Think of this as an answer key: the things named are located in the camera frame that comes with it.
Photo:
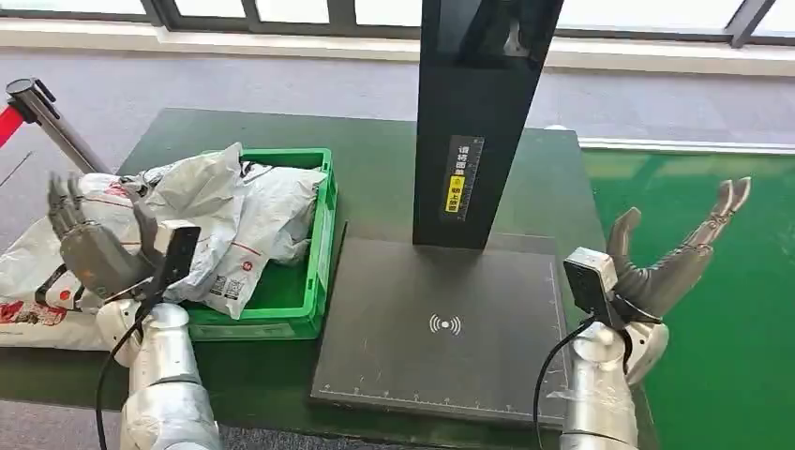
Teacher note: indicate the red barrier belt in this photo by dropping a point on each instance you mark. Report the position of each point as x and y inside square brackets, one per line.
[8, 124]

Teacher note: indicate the large white parcel black logo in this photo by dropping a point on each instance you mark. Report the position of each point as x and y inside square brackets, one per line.
[31, 261]

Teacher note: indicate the steel stanchion post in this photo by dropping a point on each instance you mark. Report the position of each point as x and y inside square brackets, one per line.
[59, 127]

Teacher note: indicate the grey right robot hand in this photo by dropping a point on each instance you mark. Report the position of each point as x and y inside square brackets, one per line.
[661, 282]

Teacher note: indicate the black scanner stand with plate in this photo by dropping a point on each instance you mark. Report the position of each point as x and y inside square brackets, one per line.
[478, 105]

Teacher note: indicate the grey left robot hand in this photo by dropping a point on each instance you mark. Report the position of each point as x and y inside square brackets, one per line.
[102, 261]

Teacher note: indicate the dark window frame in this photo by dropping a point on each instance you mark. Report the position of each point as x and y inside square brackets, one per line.
[344, 12]

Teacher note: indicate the white parcel bag red print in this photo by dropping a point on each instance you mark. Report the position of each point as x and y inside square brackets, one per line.
[205, 205]

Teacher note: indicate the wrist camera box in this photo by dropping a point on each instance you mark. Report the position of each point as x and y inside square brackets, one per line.
[177, 254]
[590, 279]

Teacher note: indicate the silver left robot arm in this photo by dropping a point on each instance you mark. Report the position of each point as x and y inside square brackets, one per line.
[164, 379]

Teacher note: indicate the green plastic crate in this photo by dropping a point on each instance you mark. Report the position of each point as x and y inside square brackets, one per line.
[292, 304]

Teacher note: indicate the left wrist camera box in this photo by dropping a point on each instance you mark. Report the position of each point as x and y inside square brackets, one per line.
[177, 254]

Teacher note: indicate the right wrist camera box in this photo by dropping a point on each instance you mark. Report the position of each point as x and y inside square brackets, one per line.
[590, 279]

